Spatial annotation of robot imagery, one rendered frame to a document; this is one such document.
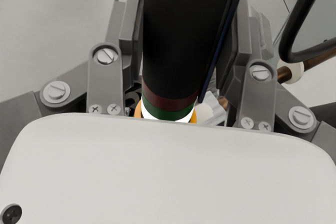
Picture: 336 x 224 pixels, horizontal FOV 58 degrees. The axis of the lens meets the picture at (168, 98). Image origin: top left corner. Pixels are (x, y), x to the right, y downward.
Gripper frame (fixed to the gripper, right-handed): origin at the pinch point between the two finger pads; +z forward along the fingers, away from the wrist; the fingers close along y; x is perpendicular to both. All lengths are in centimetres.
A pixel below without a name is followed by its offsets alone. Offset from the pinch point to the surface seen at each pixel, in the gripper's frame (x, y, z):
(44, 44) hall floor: -150, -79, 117
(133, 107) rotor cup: -26.8, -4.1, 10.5
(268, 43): -36, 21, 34
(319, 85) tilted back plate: -32.2, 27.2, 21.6
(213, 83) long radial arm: -35.8, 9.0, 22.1
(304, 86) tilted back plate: -34.2, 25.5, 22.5
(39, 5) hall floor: -150, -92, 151
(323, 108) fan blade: -16.0, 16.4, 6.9
